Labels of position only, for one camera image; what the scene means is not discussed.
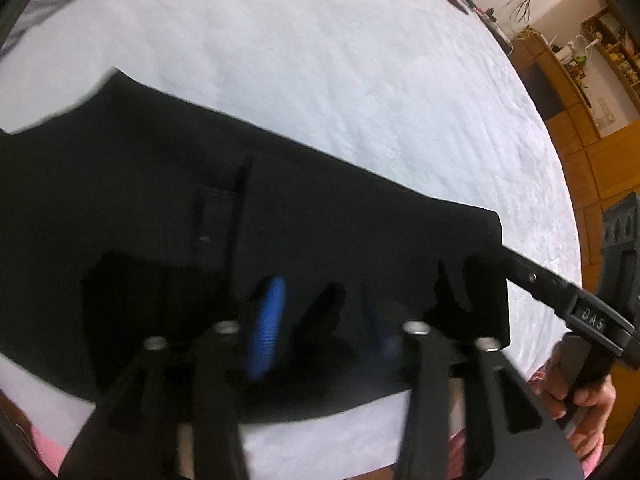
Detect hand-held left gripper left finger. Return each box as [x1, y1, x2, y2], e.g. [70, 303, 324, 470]
[59, 274, 288, 480]

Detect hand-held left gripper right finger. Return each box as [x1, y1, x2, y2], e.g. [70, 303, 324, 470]
[362, 280, 586, 480]

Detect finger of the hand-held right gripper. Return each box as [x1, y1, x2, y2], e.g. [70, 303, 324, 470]
[500, 242, 576, 318]

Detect black pants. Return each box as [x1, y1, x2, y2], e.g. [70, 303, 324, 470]
[0, 67, 512, 423]

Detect person's right hand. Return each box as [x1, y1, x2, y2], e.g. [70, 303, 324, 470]
[542, 345, 618, 466]

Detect wooden desk cabinet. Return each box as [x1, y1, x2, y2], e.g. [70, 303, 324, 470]
[515, 30, 640, 311]

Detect pink checked blanket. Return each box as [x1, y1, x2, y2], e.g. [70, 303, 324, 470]
[20, 367, 606, 480]

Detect bed with white sheet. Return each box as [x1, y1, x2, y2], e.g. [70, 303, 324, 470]
[0, 0, 583, 480]

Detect white power strip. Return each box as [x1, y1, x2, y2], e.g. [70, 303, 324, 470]
[479, 7, 514, 55]

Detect grey duvet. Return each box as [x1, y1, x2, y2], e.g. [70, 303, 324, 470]
[0, 0, 151, 56]

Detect wooden wall shelf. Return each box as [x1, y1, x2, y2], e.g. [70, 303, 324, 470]
[581, 6, 640, 97]

